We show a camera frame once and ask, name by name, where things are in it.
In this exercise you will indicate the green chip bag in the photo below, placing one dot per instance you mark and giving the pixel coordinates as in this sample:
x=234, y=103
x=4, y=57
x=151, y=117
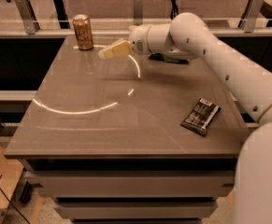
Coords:
x=162, y=58

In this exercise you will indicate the grey drawer cabinet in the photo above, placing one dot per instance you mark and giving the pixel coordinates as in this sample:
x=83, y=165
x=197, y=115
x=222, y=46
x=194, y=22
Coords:
x=133, y=190

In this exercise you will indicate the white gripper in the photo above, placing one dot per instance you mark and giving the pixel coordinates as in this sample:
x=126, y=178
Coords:
x=137, y=41

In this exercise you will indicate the right metal bracket post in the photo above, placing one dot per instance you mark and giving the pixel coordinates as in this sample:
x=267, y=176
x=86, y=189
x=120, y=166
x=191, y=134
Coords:
x=248, y=21

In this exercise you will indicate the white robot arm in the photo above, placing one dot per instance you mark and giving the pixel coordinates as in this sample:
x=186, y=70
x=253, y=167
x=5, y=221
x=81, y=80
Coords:
x=187, y=36

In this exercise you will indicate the middle metal bracket post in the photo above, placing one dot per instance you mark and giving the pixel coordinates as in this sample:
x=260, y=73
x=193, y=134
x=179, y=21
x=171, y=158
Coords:
x=138, y=12

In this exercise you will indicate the left metal bracket post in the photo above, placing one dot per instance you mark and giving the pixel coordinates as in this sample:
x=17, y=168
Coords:
x=28, y=16

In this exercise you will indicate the metal bracket post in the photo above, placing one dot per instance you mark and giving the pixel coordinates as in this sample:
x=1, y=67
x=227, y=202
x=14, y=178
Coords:
x=138, y=12
x=28, y=16
x=248, y=21

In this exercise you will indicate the black snack bar wrapper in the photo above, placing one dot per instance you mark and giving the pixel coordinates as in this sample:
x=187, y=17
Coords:
x=200, y=117

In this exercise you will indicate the orange soda can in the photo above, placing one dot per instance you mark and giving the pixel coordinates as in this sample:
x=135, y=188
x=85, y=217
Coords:
x=83, y=31

